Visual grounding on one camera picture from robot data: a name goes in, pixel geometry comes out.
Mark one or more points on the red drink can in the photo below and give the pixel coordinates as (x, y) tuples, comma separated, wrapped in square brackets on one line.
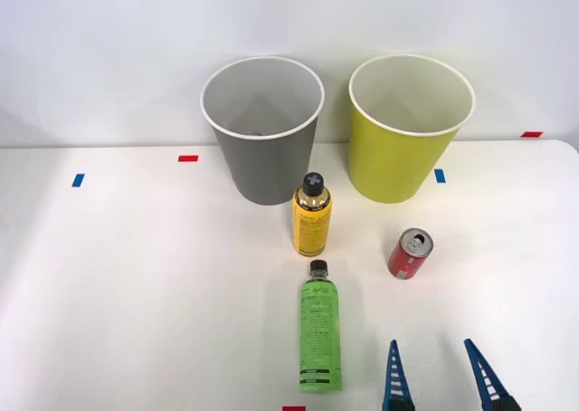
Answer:
[(405, 260)]

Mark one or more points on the yellow label bottle, black cap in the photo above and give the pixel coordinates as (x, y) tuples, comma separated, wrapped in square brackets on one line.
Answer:
[(311, 225)]

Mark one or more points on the green label bottle, black cap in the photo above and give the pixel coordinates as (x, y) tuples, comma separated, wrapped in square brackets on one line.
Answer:
[(319, 329)]

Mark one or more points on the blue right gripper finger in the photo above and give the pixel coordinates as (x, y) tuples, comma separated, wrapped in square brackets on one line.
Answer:
[(489, 381), (396, 384)]

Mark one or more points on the yellow-green plastic waste bin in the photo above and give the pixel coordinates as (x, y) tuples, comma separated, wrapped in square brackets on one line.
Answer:
[(389, 162)]

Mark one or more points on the grey plastic waste bin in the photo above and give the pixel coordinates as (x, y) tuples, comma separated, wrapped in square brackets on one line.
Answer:
[(267, 166)]

